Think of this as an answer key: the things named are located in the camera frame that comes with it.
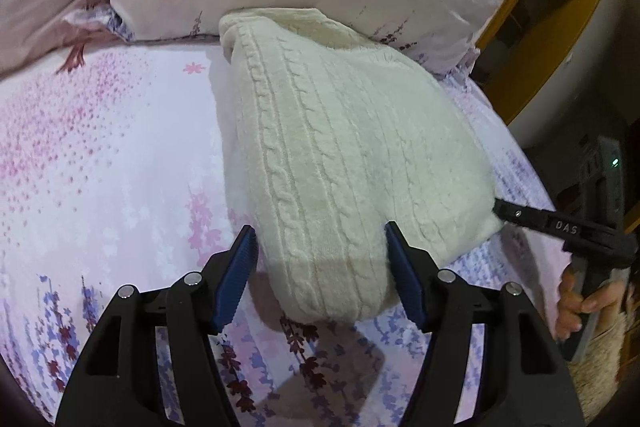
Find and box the wooden bed frame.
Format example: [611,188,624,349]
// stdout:
[472,0,626,147]

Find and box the floral bed sheet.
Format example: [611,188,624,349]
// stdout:
[0,3,574,427]

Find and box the cream cable-knit sweater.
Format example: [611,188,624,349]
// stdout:
[219,9,501,323]

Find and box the person's right hand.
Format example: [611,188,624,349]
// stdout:
[554,267,626,340]

